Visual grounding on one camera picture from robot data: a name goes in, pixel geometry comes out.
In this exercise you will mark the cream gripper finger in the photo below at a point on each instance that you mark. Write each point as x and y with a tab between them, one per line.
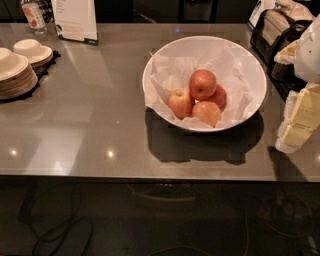
301	118
287	55

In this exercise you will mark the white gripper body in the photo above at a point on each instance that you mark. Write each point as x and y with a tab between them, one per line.
308	55

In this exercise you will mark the red apple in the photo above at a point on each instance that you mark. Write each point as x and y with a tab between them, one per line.
219	97
181	103
202	84

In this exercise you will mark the front yellow-red apple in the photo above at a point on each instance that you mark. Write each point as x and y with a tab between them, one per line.
207	112

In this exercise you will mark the black drip tray mat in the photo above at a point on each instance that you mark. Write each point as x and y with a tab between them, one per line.
284	79

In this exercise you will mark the white paper liner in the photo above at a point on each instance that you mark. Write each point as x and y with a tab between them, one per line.
176	66

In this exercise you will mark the white menu sign card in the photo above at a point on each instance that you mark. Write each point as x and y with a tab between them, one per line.
75	20

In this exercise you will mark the black rubber mat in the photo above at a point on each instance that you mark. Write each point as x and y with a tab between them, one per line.
41	70

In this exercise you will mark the small stack paper bowls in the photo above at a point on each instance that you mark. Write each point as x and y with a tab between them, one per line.
36	53

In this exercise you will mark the clear bottle with label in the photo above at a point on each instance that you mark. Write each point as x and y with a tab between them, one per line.
33	14

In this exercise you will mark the large stack paper plates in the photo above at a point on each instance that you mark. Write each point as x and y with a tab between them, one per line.
11	64

